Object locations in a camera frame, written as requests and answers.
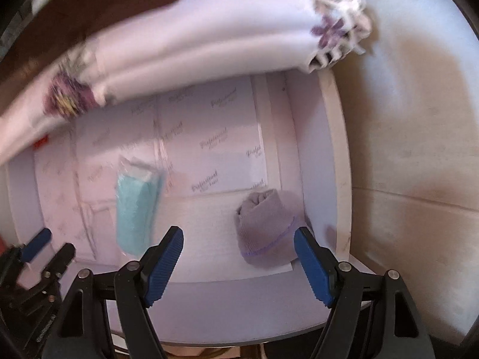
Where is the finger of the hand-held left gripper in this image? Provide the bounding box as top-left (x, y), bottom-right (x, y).
top-left (0, 227), bottom-right (53, 288)
top-left (22, 243), bottom-right (77, 308)

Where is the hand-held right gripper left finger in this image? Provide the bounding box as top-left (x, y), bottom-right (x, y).
top-left (43, 225), bottom-right (185, 359)

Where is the white floral quilt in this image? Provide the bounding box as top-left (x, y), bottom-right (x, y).
top-left (0, 0), bottom-right (375, 167)

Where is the teal cloth in clear packet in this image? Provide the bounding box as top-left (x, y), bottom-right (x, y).
top-left (115, 155), bottom-right (167, 255)

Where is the grey sock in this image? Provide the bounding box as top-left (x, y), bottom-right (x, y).
top-left (234, 189), bottom-right (305, 269)

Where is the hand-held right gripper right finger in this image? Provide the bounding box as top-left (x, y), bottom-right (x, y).
top-left (293, 226), bottom-right (436, 359)

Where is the white drawer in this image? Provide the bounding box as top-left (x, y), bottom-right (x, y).
top-left (0, 67), bottom-right (375, 346)

